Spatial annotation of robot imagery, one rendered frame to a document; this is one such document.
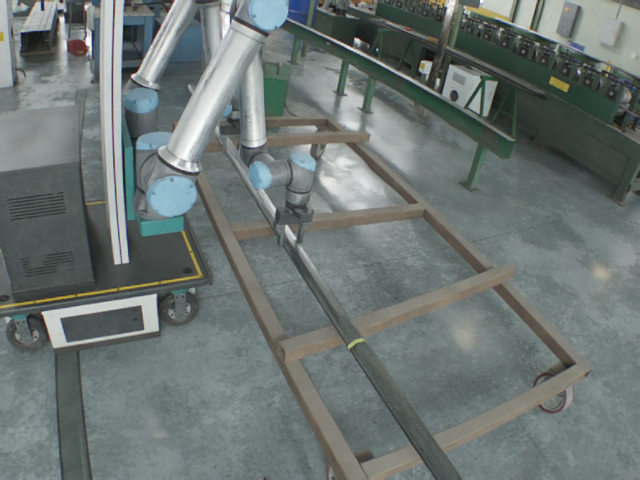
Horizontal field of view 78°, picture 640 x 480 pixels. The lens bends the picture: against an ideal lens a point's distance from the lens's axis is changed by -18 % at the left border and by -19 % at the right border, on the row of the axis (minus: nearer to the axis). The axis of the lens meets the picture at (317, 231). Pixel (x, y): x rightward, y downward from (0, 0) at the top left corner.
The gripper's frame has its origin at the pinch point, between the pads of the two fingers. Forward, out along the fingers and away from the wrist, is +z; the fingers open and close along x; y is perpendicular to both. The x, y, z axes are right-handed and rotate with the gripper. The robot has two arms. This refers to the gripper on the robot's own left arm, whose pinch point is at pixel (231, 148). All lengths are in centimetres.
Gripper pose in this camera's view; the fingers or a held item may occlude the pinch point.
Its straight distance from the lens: 245.1
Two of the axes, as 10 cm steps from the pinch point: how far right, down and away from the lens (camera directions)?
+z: -1.6, 8.2, 5.5
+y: -4.2, -5.6, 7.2
